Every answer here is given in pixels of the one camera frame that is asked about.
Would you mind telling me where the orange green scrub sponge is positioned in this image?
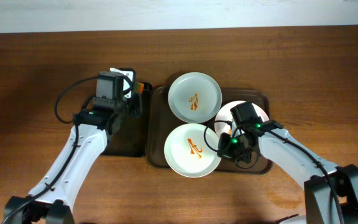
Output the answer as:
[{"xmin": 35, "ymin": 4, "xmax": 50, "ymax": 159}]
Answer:
[{"xmin": 132, "ymin": 82, "xmax": 144, "ymax": 95}]

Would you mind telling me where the white plate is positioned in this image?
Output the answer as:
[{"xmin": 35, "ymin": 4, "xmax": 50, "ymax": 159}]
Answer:
[
  {"xmin": 214, "ymin": 100, "xmax": 269, "ymax": 137},
  {"xmin": 163, "ymin": 123, "xmax": 221, "ymax": 178}
]

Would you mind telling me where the white plate front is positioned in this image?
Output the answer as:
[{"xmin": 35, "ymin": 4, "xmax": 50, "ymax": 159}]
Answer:
[{"xmin": 163, "ymin": 123, "xmax": 221, "ymax": 178}]

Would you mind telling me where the grey-white plate with sauce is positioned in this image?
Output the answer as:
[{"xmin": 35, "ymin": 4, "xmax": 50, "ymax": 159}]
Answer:
[{"xmin": 168, "ymin": 72, "xmax": 223, "ymax": 123}]

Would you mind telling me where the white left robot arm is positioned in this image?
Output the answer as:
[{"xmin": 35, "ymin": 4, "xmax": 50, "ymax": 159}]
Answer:
[{"xmin": 3, "ymin": 68, "xmax": 144, "ymax": 223}]

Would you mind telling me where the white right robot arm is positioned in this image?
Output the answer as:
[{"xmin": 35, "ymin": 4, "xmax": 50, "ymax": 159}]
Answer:
[{"xmin": 217, "ymin": 102, "xmax": 358, "ymax": 223}]

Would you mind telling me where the black water basin tray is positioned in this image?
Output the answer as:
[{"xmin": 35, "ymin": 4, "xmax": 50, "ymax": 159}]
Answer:
[{"xmin": 102, "ymin": 82, "xmax": 153, "ymax": 157}]

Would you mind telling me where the brown serving tray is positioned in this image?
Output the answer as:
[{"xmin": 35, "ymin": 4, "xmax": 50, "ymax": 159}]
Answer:
[{"xmin": 146, "ymin": 86, "xmax": 273, "ymax": 175}]

